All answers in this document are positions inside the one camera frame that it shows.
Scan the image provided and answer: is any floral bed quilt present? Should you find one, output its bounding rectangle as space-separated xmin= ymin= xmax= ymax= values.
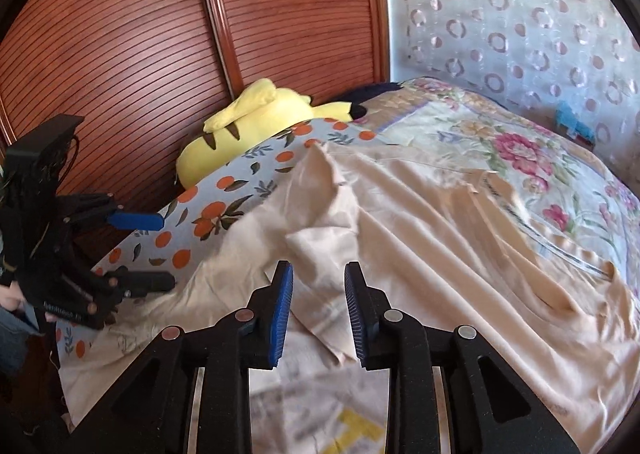
xmin=361 ymin=78 xmax=639 ymax=292

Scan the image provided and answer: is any circle pattern sheer curtain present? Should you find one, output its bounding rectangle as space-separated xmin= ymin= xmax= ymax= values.
xmin=387 ymin=0 xmax=639 ymax=181

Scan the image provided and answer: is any yellow plush toy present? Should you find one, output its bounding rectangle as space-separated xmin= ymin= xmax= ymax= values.
xmin=176 ymin=78 xmax=367 ymax=188

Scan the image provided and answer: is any blue box at headboard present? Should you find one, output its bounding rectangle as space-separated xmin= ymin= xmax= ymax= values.
xmin=554 ymin=102 xmax=596 ymax=151

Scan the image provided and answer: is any brown louvered wardrobe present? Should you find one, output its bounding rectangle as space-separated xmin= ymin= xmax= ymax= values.
xmin=1 ymin=0 xmax=390 ymax=211

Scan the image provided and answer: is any beige printed t-shirt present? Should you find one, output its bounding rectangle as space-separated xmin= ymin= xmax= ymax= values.
xmin=63 ymin=144 xmax=639 ymax=453

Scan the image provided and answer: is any orange print white blanket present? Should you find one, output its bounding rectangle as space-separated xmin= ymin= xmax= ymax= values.
xmin=56 ymin=119 xmax=387 ymax=376

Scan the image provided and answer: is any navy blue bed sheet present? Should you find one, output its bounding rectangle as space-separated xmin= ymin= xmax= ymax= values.
xmin=334 ymin=81 xmax=401 ymax=104

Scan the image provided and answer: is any person's left hand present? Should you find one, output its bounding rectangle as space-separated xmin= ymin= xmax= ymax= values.
xmin=0 ymin=282 xmax=30 ymax=312

